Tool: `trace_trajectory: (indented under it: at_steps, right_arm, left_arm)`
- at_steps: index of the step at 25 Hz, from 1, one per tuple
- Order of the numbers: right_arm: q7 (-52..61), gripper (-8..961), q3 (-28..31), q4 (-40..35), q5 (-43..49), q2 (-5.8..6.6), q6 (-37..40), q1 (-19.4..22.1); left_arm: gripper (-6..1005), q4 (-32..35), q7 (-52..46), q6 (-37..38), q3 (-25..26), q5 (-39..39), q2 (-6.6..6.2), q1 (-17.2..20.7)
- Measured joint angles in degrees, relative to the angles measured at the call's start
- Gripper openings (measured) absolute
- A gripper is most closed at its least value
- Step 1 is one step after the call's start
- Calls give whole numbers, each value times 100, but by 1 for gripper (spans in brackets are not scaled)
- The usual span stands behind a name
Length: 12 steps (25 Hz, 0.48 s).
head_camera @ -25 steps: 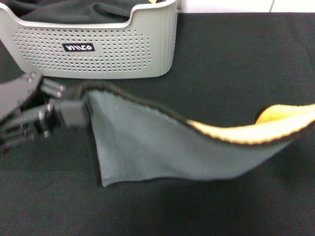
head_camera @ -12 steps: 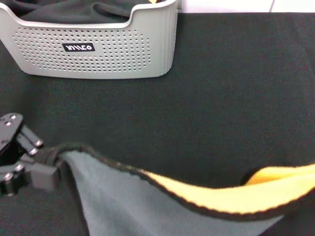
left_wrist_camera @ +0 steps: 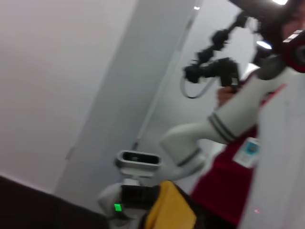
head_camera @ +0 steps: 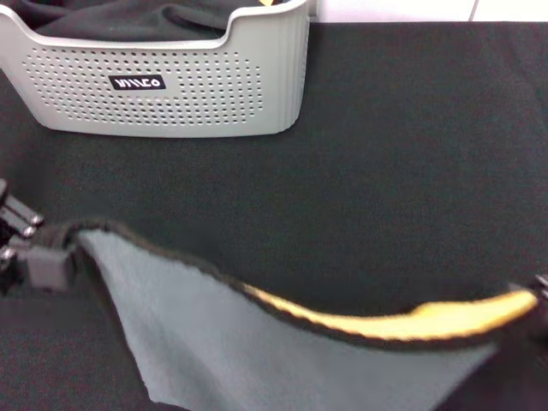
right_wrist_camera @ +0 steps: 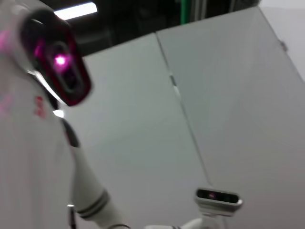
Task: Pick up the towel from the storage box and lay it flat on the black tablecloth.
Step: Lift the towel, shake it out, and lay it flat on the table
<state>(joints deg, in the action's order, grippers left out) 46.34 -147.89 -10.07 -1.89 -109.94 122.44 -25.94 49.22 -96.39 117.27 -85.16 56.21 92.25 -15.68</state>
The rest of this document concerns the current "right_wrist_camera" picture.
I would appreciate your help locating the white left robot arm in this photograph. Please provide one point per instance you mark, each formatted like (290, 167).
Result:
(95, 190)

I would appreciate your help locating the green ceiling pipe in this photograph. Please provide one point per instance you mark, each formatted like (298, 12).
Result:
(185, 10)

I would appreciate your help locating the long ceiling light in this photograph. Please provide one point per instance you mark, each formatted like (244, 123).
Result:
(76, 10)

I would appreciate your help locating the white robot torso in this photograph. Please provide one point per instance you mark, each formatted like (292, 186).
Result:
(28, 155)

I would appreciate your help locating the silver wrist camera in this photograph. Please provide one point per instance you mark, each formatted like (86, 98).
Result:
(218, 200)

